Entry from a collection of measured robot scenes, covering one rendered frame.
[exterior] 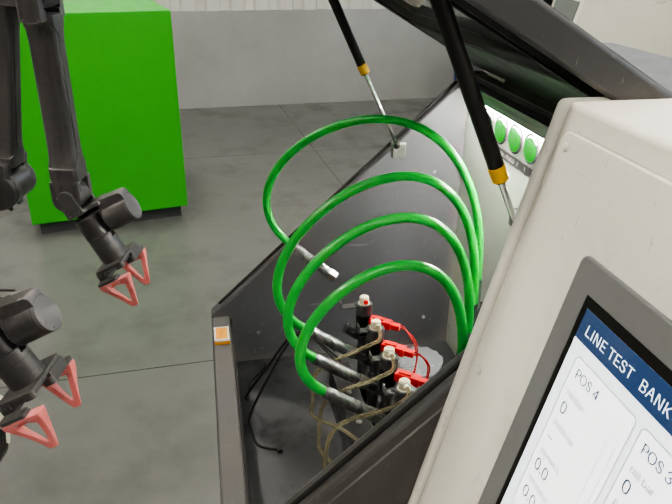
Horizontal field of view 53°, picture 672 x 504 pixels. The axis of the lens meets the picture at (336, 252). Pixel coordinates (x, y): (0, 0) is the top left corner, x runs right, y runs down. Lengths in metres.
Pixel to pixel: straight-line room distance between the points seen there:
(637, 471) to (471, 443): 0.25
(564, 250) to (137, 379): 2.50
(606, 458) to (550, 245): 0.20
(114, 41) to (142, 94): 0.34
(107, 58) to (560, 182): 3.75
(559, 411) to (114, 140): 3.91
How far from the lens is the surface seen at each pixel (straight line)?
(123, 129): 4.34
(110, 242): 1.45
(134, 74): 4.28
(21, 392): 1.10
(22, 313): 1.05
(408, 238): 1.46
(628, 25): 3.97
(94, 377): 3.05
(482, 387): 0.75
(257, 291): 1.45
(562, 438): 0.62
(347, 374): 1.00
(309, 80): 7.72
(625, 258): 0.58
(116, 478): 2.54
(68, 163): 1.40
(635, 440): 0.55
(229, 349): 1.35
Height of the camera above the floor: 1.69
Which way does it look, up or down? 25 degrees down
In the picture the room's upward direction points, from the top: 1 degrees clockwise
